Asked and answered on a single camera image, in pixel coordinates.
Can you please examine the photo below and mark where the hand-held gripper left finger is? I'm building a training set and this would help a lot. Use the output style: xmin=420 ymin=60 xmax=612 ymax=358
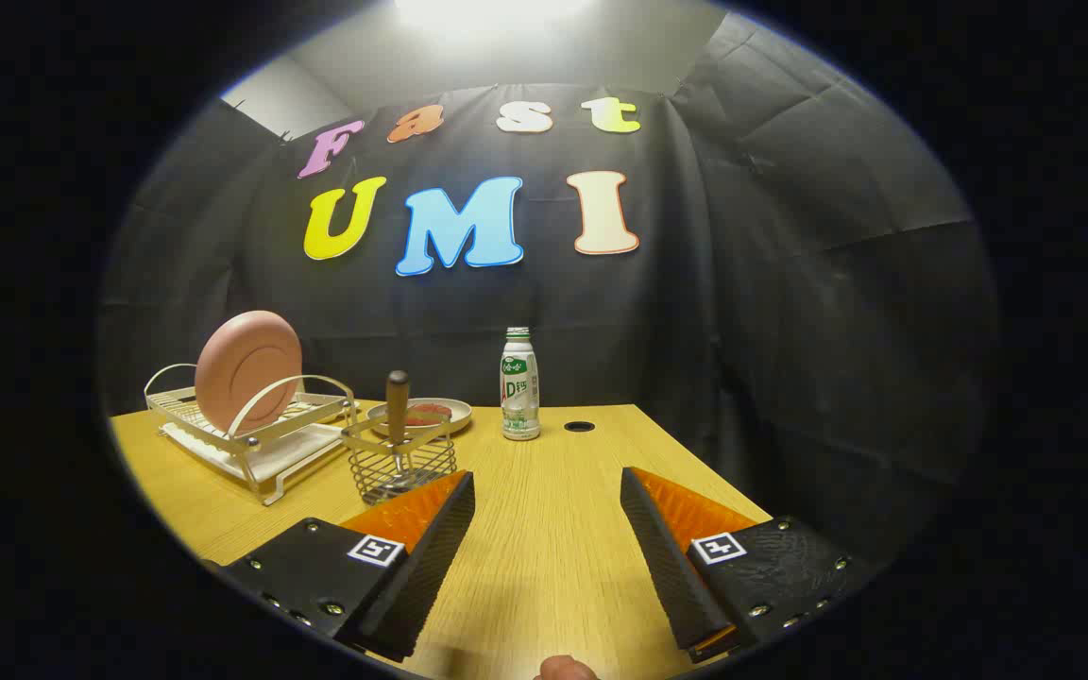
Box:
xmin=202 ymin=469 xmax=476 ymax=664

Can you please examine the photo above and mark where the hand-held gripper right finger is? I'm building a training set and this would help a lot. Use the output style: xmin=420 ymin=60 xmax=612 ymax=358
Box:
xmin=620 ymin=467 xmax=871 ymax=664

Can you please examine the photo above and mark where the metal wire basket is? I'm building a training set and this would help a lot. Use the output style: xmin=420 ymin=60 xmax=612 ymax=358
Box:
xmin=341 ymin=413 xmax=459 ymax=506

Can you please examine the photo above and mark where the wooden handled spoon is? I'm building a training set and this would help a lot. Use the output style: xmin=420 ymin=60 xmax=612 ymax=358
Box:
xmin=383 ymin=370 xmax=417 ymax=478

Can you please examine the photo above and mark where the pink plate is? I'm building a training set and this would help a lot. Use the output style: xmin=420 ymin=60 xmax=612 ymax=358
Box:
xmin=195 ymin=311 xmax=303 ymax=435

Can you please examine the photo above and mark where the white wire dish rack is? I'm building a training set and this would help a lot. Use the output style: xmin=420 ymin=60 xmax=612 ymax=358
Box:
xmin=144 ymin=364 xmax=361 ymax=506

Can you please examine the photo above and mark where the beige plate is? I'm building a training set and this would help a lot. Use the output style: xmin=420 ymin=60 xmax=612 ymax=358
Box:
xmin=366 ymin=398 xmax=473 ymax=437

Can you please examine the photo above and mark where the white plastic drip tray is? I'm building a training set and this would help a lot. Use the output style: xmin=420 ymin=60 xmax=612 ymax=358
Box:
xmin=160 ymin=420 xmax=347 ymax=485

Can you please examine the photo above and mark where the white bottle green label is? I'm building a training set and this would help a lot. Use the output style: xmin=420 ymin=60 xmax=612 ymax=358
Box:
xmin=501 ymin=327 xmax=542 ymax=442

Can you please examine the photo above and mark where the black backdrop cloth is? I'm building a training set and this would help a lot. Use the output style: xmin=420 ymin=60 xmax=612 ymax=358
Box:
xmin=95 ymin=14 xmax=1003 ymax=568

